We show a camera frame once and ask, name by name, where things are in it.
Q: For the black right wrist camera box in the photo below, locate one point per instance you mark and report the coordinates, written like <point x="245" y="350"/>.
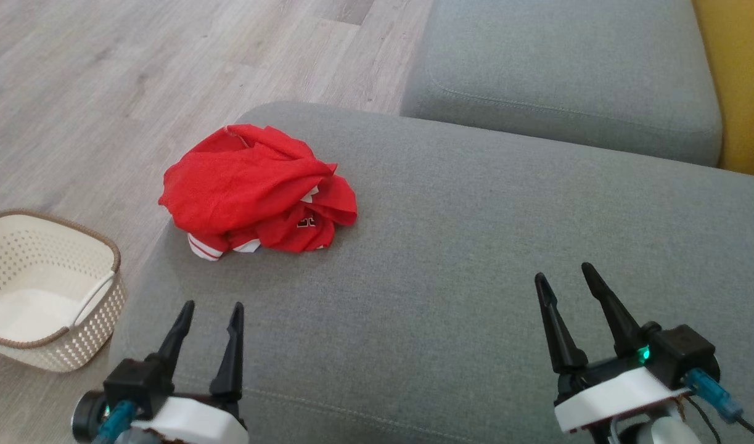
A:
<point x="682" y="354"/>

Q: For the large grey sofa seat cushion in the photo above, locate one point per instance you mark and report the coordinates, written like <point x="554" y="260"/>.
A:
<point x="444" y="246"/>

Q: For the red Bulls jersey white trim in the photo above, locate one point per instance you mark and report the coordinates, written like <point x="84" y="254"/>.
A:
<point x="229" y="179"/>

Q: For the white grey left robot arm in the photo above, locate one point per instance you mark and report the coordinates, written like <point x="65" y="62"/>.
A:
<point x="136" y="436"/>

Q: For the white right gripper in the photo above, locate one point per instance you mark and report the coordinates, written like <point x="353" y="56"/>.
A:
<point x="617" y="398"/>

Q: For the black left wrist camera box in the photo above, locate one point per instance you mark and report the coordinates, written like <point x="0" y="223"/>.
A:
<point x="133" y="385"/>

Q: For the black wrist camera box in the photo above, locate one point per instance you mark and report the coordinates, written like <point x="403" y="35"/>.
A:
<point x="682" y="354"/>
<point x="133" y="385"/>

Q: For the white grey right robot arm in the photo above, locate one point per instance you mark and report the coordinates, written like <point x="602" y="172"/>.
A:
<point x="657" y="431"/>

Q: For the cream perforated laundry basket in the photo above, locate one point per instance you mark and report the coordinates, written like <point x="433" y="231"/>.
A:
<point x="44" y="290"/>

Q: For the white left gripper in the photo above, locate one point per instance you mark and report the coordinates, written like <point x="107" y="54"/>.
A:
<point x="192" y="422"/>

